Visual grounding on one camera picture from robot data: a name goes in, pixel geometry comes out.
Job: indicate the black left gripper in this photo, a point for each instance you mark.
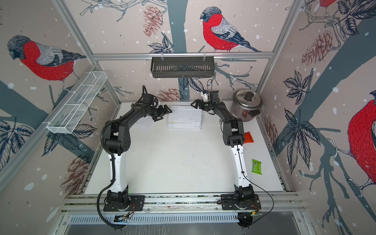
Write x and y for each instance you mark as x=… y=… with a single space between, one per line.
x=166 y=112

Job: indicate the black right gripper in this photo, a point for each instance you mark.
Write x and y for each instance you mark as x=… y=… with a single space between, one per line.
x=201 y=105

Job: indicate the white keyboard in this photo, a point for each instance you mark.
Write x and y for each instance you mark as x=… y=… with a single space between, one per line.
x=185 y=114
x=144 y=123

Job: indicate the green keyboard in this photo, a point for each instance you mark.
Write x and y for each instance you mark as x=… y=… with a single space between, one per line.
x=186 y=128

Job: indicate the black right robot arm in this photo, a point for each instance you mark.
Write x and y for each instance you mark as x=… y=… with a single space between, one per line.
x=234 y=137

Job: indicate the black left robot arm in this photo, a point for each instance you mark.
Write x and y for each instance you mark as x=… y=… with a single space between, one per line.
x=116 y=141

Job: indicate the steel rice cooker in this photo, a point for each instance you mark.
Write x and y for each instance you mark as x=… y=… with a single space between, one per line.
x=246 y=104

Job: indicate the red small packet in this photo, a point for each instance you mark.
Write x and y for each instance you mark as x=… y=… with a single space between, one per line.
x=248 y=138

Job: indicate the green small packet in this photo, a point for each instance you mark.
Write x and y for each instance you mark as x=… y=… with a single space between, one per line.
x=256 y=167

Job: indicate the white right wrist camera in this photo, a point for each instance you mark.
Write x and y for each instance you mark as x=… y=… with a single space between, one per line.
x=205 y=96

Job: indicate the black hanging wire basket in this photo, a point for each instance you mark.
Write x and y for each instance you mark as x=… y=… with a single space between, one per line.
x=182 y=67

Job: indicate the white wire mesh basket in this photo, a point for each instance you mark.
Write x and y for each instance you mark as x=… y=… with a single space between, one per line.
x=69 y=116

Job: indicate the aluminium frame rail base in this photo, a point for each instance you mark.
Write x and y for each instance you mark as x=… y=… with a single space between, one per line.
x=189 y=202

